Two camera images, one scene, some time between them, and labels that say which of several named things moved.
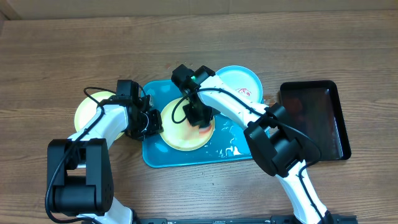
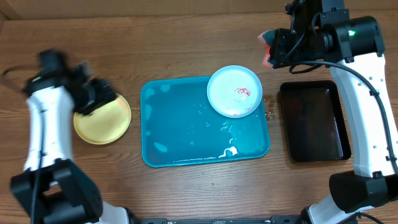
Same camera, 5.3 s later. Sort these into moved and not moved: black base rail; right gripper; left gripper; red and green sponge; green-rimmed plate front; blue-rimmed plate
Moved: left gripper; red and green sponge; green-rimmed plate front; right gripper
Not moved: blue-rimmed plate; black base rail
